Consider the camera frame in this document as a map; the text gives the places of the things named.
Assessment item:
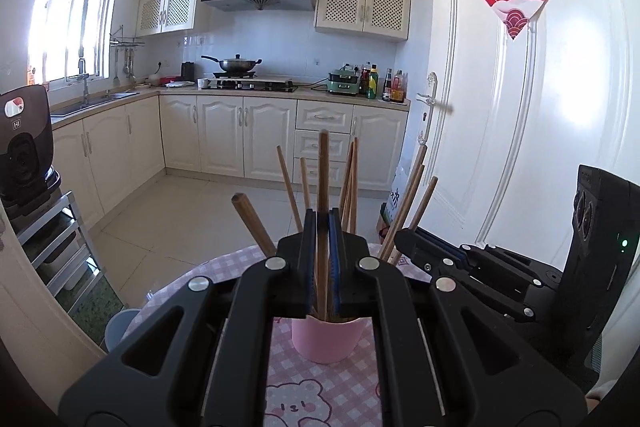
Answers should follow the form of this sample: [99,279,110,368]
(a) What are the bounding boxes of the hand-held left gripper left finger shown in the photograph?
[59,208,319,427]

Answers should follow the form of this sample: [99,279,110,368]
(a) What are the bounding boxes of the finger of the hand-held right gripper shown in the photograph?
[412,226,564,289]
[394,229,539,322]

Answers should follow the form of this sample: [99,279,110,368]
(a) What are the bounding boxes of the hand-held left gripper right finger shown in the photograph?
[328,208,589,427]

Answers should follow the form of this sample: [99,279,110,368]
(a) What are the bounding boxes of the bundle of wooden chopsticks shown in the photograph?
[231,137,440,323]

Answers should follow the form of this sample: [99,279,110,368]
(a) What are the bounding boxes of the pink cup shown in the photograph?
[291,313,369,364]

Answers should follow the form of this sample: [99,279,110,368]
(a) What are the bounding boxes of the long brown chopstick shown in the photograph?
[317,130,330,323]

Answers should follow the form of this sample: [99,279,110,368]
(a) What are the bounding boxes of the printed cardboard box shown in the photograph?
[376,166,417,246]

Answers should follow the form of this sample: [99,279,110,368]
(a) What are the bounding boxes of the pink checked printed tablecloth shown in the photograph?
[122,242,436,427]

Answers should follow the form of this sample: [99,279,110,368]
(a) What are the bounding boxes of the white panelled door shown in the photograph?
[429,0,640,288]

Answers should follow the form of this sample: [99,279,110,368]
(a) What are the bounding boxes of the cream base cabinets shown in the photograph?
[50,93,412,229]

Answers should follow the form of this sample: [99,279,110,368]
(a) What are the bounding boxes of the grey blue bin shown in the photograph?
[103,308,142,351]

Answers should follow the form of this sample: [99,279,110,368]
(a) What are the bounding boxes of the green electric cooker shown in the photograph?
[327,66,364,98]

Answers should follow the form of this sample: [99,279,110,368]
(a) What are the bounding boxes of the black gas stove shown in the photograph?
[207,76,299,94]

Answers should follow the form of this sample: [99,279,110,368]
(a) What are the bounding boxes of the steel wok with lid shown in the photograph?
[201,53,264,74]

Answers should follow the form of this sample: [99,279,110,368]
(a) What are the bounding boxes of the metal storage rack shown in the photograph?
[15,188,109,324]

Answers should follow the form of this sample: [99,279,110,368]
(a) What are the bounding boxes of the white storage bin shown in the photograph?
[42,231,84,292]

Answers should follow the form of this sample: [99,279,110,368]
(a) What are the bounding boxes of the beige kitchen countertop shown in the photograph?
[49,81,412,124]

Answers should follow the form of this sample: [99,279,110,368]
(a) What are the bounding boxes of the steel kitchen sink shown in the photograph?
[50,91,142,118]

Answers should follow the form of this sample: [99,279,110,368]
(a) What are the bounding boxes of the cream curved furniture panel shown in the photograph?
[0,206,107,360]

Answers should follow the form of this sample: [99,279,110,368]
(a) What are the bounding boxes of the chrome sink faucet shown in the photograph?
[76,57,94,106]

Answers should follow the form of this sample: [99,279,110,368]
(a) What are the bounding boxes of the dark rice cooker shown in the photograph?
[0,85,62,208]

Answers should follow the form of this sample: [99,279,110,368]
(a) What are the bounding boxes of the barred kitchen window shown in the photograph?
[26,0,124,84]

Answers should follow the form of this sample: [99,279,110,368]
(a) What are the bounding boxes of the white door handle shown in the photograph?
[415,73,454,146]

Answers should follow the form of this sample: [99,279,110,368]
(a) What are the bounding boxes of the metal wall utensil rail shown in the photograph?
[109,26,147,48]

